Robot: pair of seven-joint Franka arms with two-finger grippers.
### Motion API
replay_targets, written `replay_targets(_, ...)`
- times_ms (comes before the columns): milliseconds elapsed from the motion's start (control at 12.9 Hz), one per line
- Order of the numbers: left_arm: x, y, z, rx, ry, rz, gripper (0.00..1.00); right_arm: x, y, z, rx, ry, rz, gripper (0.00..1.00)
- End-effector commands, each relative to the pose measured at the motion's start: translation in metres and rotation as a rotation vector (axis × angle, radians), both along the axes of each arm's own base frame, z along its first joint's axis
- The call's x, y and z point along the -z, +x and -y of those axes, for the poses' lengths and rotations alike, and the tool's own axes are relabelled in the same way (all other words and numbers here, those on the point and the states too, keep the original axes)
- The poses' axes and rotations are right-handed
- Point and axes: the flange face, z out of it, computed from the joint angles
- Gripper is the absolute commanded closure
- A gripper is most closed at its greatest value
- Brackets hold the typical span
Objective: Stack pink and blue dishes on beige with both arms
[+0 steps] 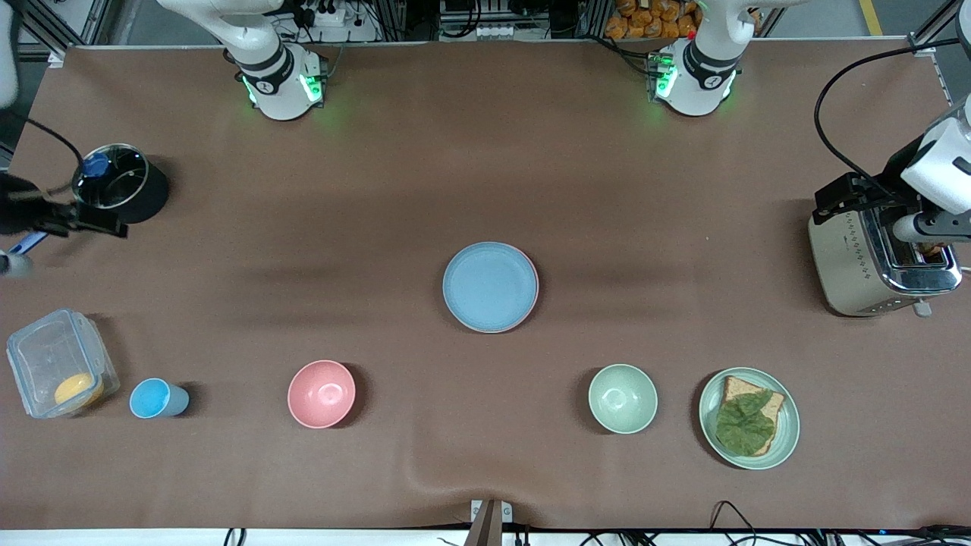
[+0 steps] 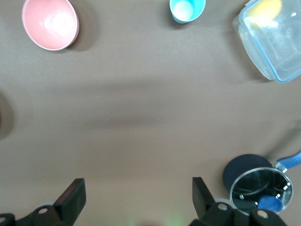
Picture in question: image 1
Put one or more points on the dark toast slice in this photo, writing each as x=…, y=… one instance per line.
x=931, y=249

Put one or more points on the black pot with steel rim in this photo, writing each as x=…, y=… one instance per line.
x=148, y=201

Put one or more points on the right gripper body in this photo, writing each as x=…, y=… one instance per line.
x=20, y=213

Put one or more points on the metal table clamp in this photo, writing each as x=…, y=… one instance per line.
x=489, y=523

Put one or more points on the blue plate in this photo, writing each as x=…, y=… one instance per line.
x=489, y=288

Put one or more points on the green bowl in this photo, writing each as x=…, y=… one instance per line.
x=623, y=399

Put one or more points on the bag of orange snacks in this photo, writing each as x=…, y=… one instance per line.
x=645, y=26

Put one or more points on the blue cup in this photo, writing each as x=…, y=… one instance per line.
x=152, y=399

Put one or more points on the pink plate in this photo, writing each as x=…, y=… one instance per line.
x=537, y=290

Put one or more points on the orange fruit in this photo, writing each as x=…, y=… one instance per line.
x=76, y=389

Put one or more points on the white power strip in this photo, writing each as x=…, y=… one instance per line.
x=326, y=14

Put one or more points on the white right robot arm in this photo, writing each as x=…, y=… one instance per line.
x=277, y=83

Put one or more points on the brown bread slice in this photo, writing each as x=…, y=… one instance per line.
x=740, y=388

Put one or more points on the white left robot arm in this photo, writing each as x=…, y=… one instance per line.
x=694, y=76

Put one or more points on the pink bowl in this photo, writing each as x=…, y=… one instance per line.
x=321, y=394

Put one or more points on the beige and chrome toaster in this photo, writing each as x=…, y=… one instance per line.
x=846, y=265

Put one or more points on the clear plastic container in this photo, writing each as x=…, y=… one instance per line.
x=45, y=356

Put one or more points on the brown table cloth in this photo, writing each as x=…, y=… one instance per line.
x=485, y=167

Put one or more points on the green plate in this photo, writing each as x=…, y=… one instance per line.
x=787, y=432

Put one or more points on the green lettuce leaf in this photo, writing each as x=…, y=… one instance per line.
x=745, y=425

